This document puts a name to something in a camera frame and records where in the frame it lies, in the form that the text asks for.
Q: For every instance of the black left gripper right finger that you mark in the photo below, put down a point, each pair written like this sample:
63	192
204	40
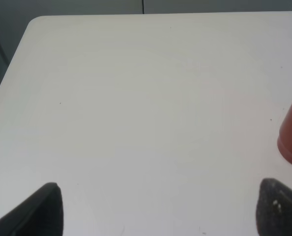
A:
274	209

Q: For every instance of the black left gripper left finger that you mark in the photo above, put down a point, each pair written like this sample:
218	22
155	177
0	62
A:
41	214

